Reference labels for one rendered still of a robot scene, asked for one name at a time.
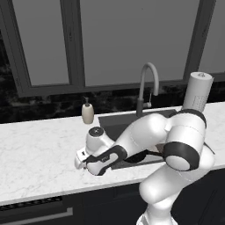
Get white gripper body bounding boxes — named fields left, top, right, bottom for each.
left=74, top=155, right=88, bottom=171

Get beige soap dispenser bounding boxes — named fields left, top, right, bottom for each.
left=81, top=96, right=95, bottom=125

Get dark dishwasher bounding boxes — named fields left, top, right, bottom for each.
left=0, top=195, right=83, bottom=225

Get dark cupboard door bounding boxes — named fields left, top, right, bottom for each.
left=172, top=168, right=225, bottom=225
left=82, top=184, right=148, bottom=225

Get dark grey sink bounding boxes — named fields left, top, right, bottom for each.
left=98, top=108, right=216, bottom=171

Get grey dishwasher handle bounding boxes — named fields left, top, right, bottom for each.
left=0, top=207, right=74, bottom=225

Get grey curved tap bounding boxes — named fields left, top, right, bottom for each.
left=135, top=62, right=160, bottom=119

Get white paper towel roll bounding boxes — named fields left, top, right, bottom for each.
left=181, top=71, right=214, bottom=114

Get grey framed window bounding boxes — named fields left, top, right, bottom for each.
left=0, top=0, right=225, bottom=98

